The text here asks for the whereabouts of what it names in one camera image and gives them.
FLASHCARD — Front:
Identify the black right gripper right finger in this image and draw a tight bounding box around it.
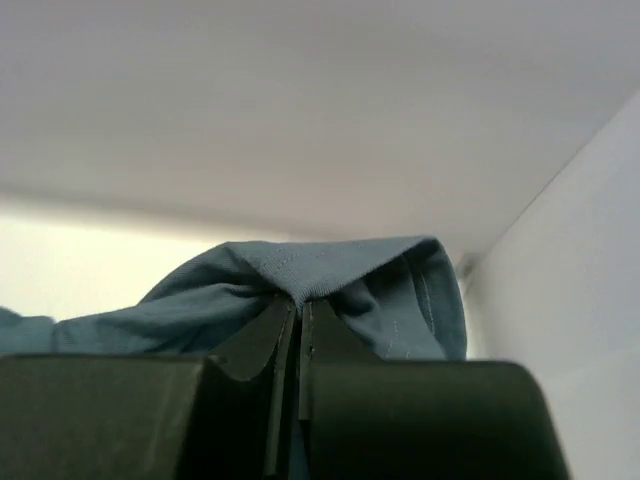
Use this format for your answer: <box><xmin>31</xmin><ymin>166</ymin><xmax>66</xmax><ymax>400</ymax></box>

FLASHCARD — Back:
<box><xmin>299</xmin><ymin>301</ymin><xmax>570</xmax><ymax>479</ymax></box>

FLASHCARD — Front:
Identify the teal blue t shirt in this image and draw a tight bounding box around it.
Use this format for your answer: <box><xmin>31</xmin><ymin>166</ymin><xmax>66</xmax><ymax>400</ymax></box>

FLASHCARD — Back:
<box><xmin>0</xmin><ymin>234</ymin><xmax>468</xmax><ymax>480</ymax></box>

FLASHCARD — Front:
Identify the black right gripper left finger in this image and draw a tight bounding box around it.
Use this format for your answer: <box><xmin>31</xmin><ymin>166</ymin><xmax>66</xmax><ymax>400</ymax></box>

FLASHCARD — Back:
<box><xmin>1</xmin><ymin>298</ymin><xmax>294</xmax><ymax>479</ymax></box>

